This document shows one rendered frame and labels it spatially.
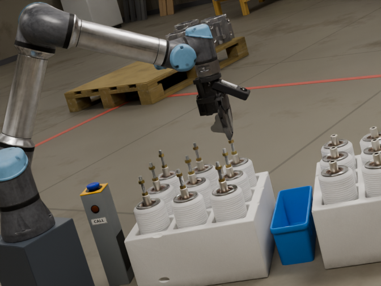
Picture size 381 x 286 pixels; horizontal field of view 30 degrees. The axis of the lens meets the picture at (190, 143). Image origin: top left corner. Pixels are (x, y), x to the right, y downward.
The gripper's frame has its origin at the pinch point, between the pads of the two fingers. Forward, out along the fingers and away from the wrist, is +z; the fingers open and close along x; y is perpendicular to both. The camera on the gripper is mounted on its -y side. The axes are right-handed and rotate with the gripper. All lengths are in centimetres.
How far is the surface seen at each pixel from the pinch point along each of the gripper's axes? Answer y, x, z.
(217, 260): 2.8, 31.6, 27.0
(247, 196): -4.6, 13.9, 15.7
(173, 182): 20.9, 5.7, 10.7
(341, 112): -14, -128, 34
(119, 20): 424, -865, 22
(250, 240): -7.8, 30.6, 22.3
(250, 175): -3.6, 2.2, 13.3
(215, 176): 7.9, 2.7, 11.9
